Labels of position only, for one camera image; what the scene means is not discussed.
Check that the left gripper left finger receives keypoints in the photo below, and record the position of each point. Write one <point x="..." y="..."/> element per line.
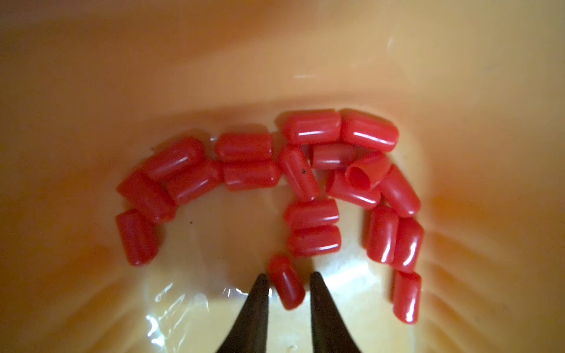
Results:
<point x="250" y="329"/>

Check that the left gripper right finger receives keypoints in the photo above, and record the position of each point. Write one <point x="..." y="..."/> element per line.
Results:
<point x="328" y="330"/>

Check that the red sleeves pile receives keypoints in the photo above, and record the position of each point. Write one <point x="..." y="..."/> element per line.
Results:
<point x="328" y="156"/>

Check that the red screw protection sleeve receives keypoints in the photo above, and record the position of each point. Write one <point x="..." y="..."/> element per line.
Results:
<point x="286" y="281"/>

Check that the yellow plastic tray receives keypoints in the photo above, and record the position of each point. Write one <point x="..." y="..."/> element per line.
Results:
<point x="90" y="88"/>

